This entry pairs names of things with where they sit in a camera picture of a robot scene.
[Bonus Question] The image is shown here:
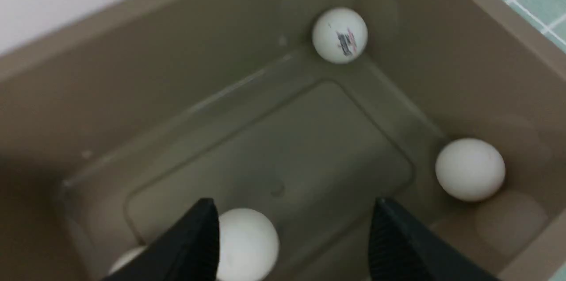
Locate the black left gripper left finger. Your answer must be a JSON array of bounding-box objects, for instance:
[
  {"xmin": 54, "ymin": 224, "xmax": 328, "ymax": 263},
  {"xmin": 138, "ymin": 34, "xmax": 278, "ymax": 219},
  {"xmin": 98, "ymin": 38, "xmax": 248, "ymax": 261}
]
[{"xmin": 104, "ymin": 198, "xmax": 220, "ymax": 281}]

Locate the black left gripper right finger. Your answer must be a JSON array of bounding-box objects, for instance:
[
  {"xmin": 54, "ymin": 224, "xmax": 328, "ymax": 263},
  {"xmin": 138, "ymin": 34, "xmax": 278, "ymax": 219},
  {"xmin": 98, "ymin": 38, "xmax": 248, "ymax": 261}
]
[{"xmin": 368, "ymin": 197, "xmax": 497, "ymax": 281}]

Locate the plain white ping-pong ball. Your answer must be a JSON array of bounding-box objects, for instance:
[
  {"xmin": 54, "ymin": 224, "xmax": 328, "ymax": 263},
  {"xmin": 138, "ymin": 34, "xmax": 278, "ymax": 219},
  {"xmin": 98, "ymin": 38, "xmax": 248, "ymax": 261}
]
[{"xmin": 107, "ymin": 246, "xmax": 147, "ymax": 275}]

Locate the white logo ping-pong ball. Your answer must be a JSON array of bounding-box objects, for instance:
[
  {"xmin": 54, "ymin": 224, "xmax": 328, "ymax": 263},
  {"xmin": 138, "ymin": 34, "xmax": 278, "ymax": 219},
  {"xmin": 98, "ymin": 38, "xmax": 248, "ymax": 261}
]
[
  {"xmin": 216, "ymin": 208, "xmax": 280, "ymax": 281},
  {"xmin": 435, "ymin": 138, "xmax": 507, "ymax": 202},
  {"xmin": 312, "ymin": 8, "xmax": 369, "ymax": 65}
]

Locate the olive plastic bin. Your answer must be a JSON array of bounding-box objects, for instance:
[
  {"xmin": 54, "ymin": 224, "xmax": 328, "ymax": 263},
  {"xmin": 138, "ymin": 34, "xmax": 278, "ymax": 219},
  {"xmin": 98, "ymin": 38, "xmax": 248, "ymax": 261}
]
[{"xmin": 1, "ymin": 0, "xmax": 565, "ymax": 281}]

